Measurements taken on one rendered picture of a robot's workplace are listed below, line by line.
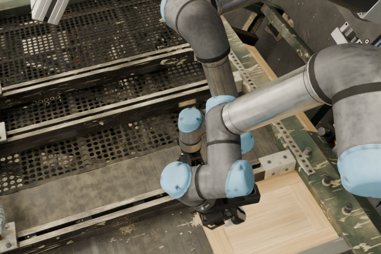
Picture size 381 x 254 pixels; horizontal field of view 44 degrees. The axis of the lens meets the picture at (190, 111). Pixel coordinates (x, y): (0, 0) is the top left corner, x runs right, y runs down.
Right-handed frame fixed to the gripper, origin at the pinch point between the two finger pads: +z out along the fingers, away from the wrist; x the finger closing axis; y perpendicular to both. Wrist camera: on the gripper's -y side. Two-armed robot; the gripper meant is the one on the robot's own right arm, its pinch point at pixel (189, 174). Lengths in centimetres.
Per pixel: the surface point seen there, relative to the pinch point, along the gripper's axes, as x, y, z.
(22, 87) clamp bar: -54, -69, -1
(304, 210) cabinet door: 32.8, 28.1, -0.6
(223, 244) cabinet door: 1.4, 30.6, -0.6
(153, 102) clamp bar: -3.1, -37.4, -3.1
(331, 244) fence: 33, 44, -3
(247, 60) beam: 46, -51, 0
